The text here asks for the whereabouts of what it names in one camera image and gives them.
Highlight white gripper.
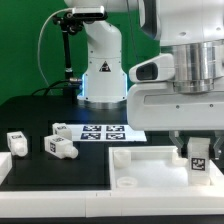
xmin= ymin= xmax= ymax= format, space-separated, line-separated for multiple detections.
xmin=127 ymin=83 xmax=224 ymax=157

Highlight white square table top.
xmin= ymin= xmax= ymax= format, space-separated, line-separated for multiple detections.
xmin=109 ymin=146 xmax=224 ymax=189

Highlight black cables on table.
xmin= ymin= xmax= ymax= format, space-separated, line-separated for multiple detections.
xmin=31 ymin=76 xmax=84 ymax=98

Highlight grey cable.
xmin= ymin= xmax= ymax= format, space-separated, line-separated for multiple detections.
xmin=36 ymin=8 xmax=72 ymax=95

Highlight white obstacle fence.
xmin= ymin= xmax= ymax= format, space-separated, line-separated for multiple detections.
xmin=0 ymin=188 xmax=224 ymax=218

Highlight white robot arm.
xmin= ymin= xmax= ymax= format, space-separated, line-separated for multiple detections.
xmin=64 ymin=0 xmax=224 ymax=157

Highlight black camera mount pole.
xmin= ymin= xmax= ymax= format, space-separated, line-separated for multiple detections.
xmin=51 ymin=11 xmax=84 ymax=98

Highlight white sheet with tags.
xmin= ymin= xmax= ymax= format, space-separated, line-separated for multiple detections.
xmin=68 ymin=124 xmax=146 ymax=142

